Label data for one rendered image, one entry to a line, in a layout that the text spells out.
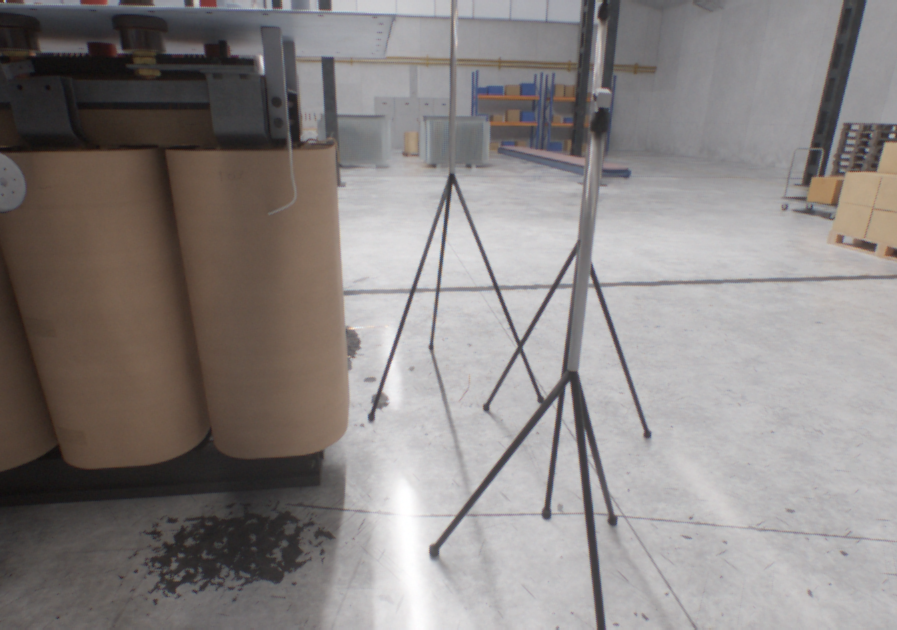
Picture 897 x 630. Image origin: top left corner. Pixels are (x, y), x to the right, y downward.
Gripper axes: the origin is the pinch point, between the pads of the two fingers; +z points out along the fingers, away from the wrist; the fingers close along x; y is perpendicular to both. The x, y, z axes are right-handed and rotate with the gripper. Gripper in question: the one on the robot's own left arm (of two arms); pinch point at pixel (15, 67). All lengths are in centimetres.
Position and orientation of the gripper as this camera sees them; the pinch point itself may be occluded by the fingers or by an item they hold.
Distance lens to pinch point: 155.4
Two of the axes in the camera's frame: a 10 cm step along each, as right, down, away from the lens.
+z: 2.0, -5.3, 8.2
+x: -9.8, -0.9, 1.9
